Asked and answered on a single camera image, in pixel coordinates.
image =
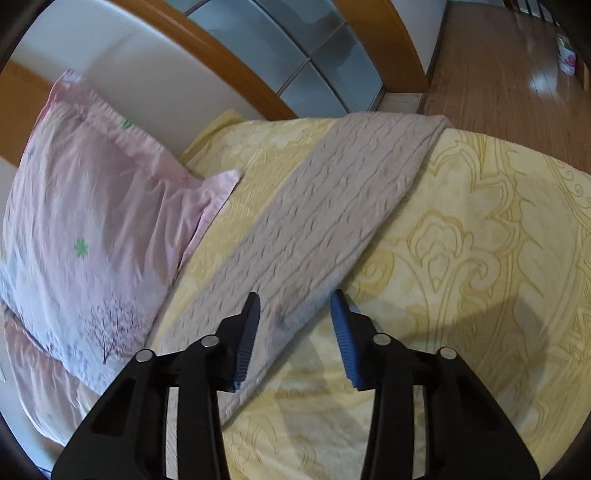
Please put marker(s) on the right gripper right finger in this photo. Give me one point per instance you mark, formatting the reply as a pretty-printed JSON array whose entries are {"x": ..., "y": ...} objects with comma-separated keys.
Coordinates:
[{"x": 468, "y": 435}]

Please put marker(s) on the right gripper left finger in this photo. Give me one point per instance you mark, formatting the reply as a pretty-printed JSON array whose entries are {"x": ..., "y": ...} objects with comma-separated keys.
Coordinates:
[{"x": 123, "y": 435}]

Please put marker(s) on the beige cable-knit sweater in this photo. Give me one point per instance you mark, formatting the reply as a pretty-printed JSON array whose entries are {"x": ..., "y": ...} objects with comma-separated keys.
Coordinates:
[{"x": 312, "y": 195}]

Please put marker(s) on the pink floral pillow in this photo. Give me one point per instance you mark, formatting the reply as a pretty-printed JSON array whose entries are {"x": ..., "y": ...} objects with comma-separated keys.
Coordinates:
[{"x": 99, "y": 221}]

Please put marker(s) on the white floral bag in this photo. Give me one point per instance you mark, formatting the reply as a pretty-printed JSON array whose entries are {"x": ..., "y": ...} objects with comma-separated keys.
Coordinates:
[{"x": 566, "y": 55}]

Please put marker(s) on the frosted glass sliding door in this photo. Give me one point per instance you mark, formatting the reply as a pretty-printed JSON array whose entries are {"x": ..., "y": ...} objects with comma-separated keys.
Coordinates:
[{"x": 303, "y": 50}]

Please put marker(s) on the wooden headboard frame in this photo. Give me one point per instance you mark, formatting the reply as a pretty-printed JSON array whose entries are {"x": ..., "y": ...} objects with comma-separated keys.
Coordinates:
[{"x": 160, "y": 70}]

